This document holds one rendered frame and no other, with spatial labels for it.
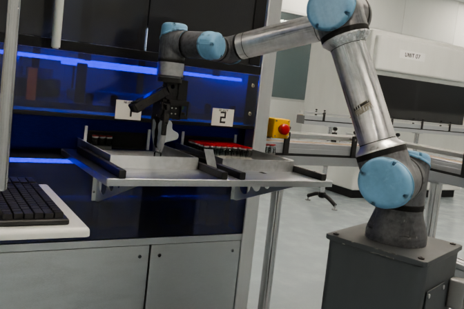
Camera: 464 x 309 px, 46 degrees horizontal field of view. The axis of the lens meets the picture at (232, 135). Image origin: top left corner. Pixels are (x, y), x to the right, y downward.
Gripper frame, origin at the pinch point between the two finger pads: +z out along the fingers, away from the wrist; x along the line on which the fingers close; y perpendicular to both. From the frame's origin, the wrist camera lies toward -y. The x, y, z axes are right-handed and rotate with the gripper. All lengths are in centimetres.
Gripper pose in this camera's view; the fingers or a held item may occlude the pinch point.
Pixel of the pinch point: (156, 146)
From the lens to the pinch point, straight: 158.9
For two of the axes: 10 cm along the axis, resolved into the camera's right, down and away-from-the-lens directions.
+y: 8.6, 0.5, 5.1
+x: -5.0, -1.1, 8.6
